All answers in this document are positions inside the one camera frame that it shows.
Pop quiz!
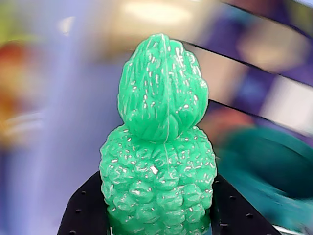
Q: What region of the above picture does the green bowl recipient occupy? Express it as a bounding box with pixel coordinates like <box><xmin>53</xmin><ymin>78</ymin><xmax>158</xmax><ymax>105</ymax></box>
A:
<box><xmin>219</xmin><ymin>129</ymin><xmax>313</xmax><ymax>232</ymax></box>

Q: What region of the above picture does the green plastic pineapple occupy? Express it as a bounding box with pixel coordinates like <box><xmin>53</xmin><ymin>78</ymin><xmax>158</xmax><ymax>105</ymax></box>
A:
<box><xmin>98</xmin><ymin>33</ymin><xmax>218</xmax><ymax>235</ymax></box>

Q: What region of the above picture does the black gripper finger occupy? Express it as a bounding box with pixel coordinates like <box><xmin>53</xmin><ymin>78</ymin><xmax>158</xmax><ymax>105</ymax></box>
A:
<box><xmin>57</xmin><ymin>170</ymin><xmax>111</xmax><ymax>235</ymax></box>
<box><xmin>210</xmin><ymin>174</ymin><xmax>282</xmax><ymax>235</ymax></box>

